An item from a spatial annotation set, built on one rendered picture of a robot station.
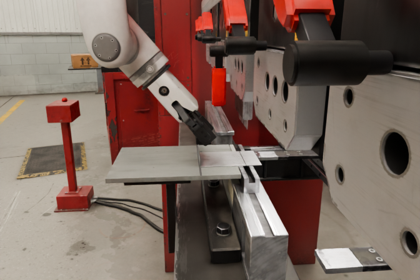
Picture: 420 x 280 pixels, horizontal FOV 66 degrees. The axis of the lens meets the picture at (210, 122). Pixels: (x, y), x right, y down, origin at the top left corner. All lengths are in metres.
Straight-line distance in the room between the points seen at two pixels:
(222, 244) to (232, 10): 0.41
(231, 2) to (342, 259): 0.33
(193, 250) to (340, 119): 0.51
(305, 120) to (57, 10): 7.56
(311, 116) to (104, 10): 0.40
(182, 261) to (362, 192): 0.50
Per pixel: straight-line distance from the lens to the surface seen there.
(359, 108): 0.17
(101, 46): 0.57
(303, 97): 0.25
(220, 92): 0.52
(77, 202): 2.66
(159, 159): 0.73
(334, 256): 0.46
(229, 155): 0.74
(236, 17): 0.35
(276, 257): 0.56
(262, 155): 0.74
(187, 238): 0.69
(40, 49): 7.79
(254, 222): 0.56
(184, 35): 1.53
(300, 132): 0.25
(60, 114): 2.44
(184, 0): 1.54
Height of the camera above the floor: 1.27
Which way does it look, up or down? 15 degrees down
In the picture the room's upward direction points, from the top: straight up
